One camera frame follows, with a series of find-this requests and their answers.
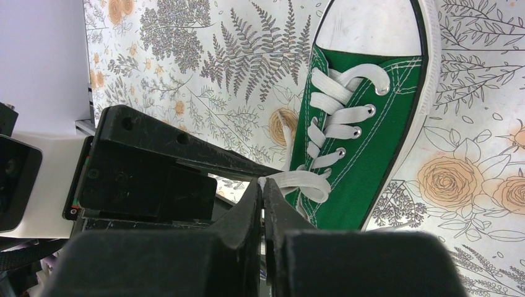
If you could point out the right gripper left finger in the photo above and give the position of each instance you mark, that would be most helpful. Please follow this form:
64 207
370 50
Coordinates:
220 260

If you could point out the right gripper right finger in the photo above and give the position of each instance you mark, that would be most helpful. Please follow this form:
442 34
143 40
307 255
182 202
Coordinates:
305 261

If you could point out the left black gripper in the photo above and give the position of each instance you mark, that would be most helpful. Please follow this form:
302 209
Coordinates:
128 176

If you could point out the white shoelace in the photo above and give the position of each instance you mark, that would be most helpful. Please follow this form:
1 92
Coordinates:
334 90

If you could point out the green white sneaker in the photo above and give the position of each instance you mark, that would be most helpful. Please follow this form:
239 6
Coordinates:
403 38

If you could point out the floral patterned table mat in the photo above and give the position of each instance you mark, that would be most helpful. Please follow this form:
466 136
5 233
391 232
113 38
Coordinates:
234 72

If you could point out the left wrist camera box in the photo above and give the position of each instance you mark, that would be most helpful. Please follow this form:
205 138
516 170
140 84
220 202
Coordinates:
39 176

